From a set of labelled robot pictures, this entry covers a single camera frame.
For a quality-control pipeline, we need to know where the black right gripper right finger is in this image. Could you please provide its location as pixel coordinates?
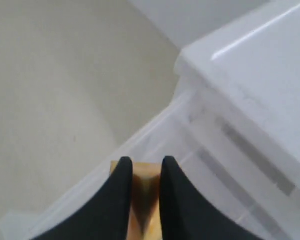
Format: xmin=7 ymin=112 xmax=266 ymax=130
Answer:
xmin=160 ymin=156 xmax=259 ymax=240

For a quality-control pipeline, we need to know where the yellow wedge block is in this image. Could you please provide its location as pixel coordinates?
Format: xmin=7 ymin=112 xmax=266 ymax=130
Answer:
xmin=110 ymin=161 xmax=163 ymax=240

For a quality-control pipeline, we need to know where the clear drawer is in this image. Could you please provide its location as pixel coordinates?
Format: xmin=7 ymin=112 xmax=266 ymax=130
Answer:
xmin=0 ymin=92 xmax=293 ymax=240

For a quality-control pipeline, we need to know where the white plastic drawer cabinet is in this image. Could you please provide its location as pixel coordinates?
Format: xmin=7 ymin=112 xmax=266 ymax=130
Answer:
xmin=175 ymin=0 xmax=300 ymax=240

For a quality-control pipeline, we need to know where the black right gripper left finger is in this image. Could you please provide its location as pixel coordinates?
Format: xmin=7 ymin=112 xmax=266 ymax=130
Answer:
xmin=35 ymin=156 xmax=133 ymax=240

